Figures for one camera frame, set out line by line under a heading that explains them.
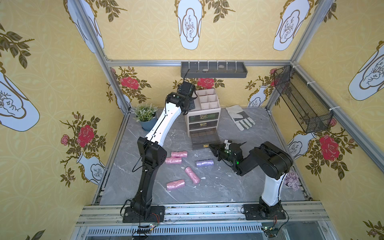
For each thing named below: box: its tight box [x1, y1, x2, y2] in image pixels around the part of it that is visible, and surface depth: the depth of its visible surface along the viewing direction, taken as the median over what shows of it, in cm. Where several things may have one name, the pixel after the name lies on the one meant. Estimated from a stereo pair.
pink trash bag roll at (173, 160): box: [165, 157, 182, 164], surface depth 92 cm
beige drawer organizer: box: [184, 88, 221, 151], surface depth 94 cm
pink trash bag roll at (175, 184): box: [166, 179, 186, 192], surface depth 82 cm
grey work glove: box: [225, 105, 256, 131], surface depth 116 cm
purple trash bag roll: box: [196, 159, 214, 167], surface depth 90 cm
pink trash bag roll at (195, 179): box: [185, 166, 201, 184], surface depth 86 cm
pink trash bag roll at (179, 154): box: [171, 151, 188, 158], surface depth 94 cm
